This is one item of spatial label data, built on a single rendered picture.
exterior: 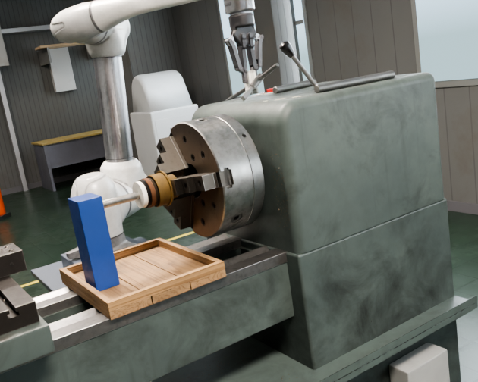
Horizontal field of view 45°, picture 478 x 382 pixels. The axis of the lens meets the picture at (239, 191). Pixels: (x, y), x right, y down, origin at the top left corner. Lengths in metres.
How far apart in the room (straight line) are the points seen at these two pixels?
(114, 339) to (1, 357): 0.25
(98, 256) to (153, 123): 5.40
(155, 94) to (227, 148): 5.50
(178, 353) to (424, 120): 0.96
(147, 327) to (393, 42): 3.93
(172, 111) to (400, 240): 5.32
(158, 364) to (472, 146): 3.56
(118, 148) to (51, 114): 7.52
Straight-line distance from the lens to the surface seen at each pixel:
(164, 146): 1.54
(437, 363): 1.87
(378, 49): 5.06
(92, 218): 1.39
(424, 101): 1.78
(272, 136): 1.45
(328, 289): 1.57
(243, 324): 1.50
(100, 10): 1.93
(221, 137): 1.44
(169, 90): 6.98
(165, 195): 1.45
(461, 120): 4.61
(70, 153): 8.91
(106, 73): 2.11
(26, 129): 9.54
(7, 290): 1.33
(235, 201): 1.43
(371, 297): 1.70
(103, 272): 1.42
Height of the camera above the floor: 1.35
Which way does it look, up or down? 12 degrees down
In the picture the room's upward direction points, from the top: 9 degrees counter-clockwise
